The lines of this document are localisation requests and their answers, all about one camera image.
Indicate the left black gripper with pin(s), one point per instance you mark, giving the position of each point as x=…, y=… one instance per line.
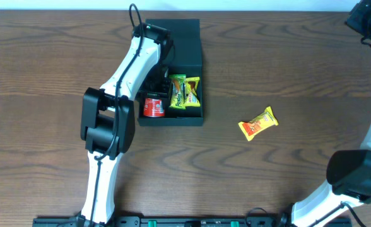
x=156, y=84

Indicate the green yellow snack packet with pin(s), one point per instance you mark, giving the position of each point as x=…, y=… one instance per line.
x=177, y=98

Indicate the red Pringles can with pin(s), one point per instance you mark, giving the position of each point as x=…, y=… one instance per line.
x=153, y=108

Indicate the black gift box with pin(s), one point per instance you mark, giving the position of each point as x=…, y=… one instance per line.
x=182, y=53

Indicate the yellow brown chocolate packet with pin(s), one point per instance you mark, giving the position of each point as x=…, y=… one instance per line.
x=191, y=99

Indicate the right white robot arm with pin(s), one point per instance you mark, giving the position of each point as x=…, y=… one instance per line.
x=348, y=175

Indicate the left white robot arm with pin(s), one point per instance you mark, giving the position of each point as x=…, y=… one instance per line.
x=108, y=120

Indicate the orange yellow snack packet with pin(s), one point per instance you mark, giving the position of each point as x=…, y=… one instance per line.
x=258, y=124

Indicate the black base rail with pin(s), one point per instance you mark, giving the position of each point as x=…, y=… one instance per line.
x=134, y=221

